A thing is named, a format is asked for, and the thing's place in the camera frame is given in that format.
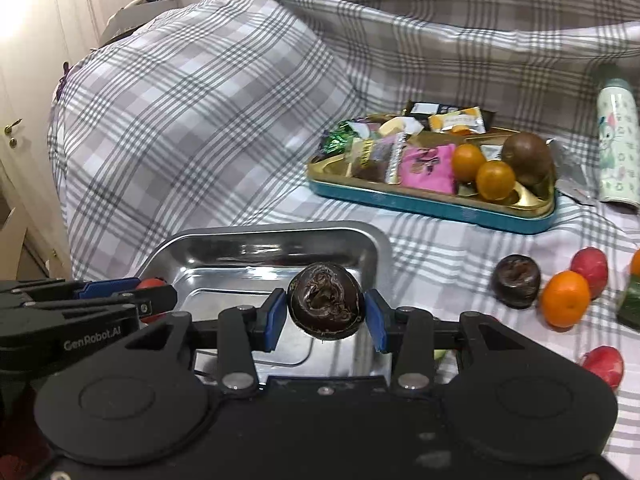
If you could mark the teal gold snack tin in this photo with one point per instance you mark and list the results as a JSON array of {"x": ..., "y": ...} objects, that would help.
[{"x": 527, "y": 210}]

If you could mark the large orange mandarin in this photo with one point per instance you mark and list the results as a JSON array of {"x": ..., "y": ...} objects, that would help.
[{"x": 564, "y": 299}]

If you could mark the green foil candy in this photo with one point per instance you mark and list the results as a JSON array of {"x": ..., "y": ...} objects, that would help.
[{"x": 337, "y": 139}]

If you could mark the kumquat left in tin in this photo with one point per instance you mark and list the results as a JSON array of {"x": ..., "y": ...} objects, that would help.
[{"x": 466, "y": 161}]

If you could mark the plaid bed sheet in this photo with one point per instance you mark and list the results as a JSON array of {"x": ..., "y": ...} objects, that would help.
[{"x": 207, "y": 116}]

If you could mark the silver foil packet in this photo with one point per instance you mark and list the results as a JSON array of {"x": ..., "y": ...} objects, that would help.
[{"x": 570, "y": 177}]

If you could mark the clear dried fruit packet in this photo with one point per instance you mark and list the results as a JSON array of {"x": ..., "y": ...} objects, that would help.
[{"x": 377, "y": 160}]

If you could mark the red radish upper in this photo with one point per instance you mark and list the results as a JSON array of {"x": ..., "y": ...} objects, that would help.
[{"x": 591, "y": 264}]

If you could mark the red radish lower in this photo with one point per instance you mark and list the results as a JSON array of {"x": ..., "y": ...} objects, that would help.
[{"x": 607, "y": 363}]

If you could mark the black snack packet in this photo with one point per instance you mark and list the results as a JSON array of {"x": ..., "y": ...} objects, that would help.
[{"x": 422, "y": 110}]

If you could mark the pink snack packet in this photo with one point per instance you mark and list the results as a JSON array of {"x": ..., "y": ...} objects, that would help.
[{"x": 428, "y": 169}]

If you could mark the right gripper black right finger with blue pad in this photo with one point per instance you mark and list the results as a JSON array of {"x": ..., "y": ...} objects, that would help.
[{"x": 407, "y": 334}]

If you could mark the stainless steel tray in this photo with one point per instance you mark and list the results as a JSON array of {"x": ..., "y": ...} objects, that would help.
[{"x": 218, "y": 268}]

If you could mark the brown round fruit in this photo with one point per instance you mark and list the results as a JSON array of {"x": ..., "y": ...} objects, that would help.
[{"x": 528, "y": 156}]

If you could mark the red radish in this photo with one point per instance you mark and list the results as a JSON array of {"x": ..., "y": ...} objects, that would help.
[
  {"x": 591, "y": 264},
  {"x": 607, "y": 363}
]

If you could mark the small orange mandarin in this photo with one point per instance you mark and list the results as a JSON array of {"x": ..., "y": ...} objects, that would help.
[{"x": 634, "y": 267}]

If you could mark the kumquat in tin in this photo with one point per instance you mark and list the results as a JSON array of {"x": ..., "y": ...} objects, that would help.
[
  {"x": 495, "y": 180},
  {"x": 466, "y": 161}
]

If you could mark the dark mangosteen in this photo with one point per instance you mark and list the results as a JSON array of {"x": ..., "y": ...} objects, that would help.
[
  {"x": 515, "y": 281},
  {"x": 325, "y": 301}
]

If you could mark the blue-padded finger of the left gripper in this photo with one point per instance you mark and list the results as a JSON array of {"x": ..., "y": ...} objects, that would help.
[{"x": 58, "y": 293}]

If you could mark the red cherry tomato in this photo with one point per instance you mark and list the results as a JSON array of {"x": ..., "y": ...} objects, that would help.
[{"x": 151, "y": 296}]

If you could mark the cucumber chunk on side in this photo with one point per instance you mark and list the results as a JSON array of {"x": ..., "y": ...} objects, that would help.
[{"x": 628, "y": 311}]

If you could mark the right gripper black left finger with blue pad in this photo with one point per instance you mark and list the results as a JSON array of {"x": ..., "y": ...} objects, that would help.
[{"x": 240, "y": 333}]

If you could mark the brass door handle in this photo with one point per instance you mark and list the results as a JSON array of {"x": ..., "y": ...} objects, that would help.
[{"x": 9, "y": 132}]

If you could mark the kumquat right in tin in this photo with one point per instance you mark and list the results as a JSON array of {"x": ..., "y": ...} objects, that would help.
[{"x": 495, "y": 180}]

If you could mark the orange pastry packet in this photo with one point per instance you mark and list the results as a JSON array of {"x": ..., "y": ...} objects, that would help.
[{"x": 466, "y": 121}]

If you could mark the white green cartoon bottle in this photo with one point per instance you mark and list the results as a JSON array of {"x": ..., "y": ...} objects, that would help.
[{"x": 618, "y": 128}]

